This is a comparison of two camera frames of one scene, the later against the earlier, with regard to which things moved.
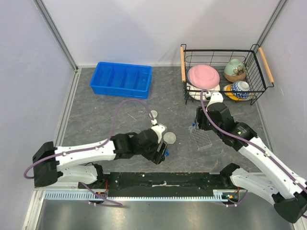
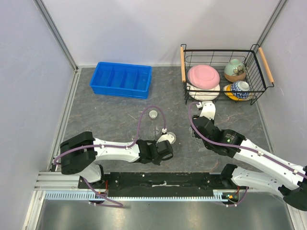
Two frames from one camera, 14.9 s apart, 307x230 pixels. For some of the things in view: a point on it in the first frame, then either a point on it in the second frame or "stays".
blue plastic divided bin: [121, 80] stays
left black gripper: [157, 156] -> [157, 161]
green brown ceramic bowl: [234, 71] stays
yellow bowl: [230, 95] stays
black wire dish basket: [238, 74] stays
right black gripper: [199, 115] -> [212, 121]
